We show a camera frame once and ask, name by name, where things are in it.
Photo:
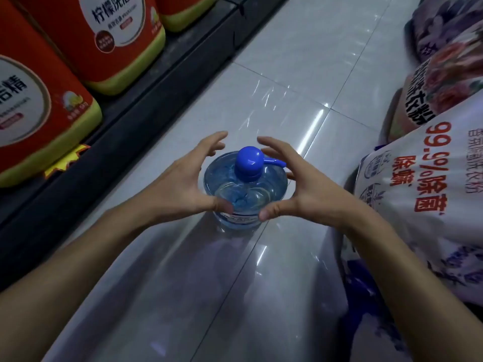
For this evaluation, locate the person's right hand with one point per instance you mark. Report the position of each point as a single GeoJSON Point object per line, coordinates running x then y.
{"type": "Point", "coordinates": [317, 196]}

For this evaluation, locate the person's left hand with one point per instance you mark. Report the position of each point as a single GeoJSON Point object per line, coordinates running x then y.
{"type": "Point", "coordinates": [177, 188]}

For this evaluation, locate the person's right thumb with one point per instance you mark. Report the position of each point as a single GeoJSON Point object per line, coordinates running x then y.
{"type": "Point", "coordinates": [277, 209]}

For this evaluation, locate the person's right middle finger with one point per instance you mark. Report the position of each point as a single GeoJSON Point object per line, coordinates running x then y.
{"type": "Point", "coordinates": [272, 151]}

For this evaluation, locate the person's left middle finger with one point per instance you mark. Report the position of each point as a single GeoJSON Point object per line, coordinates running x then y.
{"type": "Point", "coordinates": [218, 147]}

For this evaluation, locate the person's left thumb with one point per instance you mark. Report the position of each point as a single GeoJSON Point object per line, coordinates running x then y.
{"type": "Point", "coordinates": [213, 204]}

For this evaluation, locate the person's left forearm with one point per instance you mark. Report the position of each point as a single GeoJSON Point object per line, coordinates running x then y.
{"type": "Point", "coordinates": [75, 275]}

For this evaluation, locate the person's right forearm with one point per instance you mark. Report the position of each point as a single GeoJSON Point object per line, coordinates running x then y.
{"type": "Point", "coordinates": [407, 294]}

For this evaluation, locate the clear blue water bottle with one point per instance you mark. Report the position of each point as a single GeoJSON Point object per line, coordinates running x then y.
{"type": "Point", "coordinates": [245, 184]}

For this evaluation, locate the black store shelf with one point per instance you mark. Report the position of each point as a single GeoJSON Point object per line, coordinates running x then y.
{"type": "Point", "coordinates": [151, 109]}

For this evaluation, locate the purple white powder bag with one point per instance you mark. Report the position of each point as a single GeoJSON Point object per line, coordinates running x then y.
{"type": "Point", "coordinates": [366, 297]}

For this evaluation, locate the red yellow detergent jug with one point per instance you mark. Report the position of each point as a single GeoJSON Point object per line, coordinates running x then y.
{"type": "Point", "coordinates": [109, 37]}
{"type": "Point", "coordinates": [181, 13]}
{"type": "Point", "coordinates": [34, 116]}

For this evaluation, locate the white washing powder bag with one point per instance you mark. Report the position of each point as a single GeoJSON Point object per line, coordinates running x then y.
{"type": "Point", "coordinates": [426, 192]}

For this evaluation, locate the yellow starburst price tag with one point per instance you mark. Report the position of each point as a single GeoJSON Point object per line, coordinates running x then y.
{"type": "Point", "coordinates": [68, 160]}

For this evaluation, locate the pink floral washing powder bag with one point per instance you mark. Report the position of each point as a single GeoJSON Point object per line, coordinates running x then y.
{"type": "Point", "coordinates": [441, 86]}

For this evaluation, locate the purple floral washing powder bag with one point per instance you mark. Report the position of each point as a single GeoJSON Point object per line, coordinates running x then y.
{"type": "Point", "coordinates": [441, 22]}

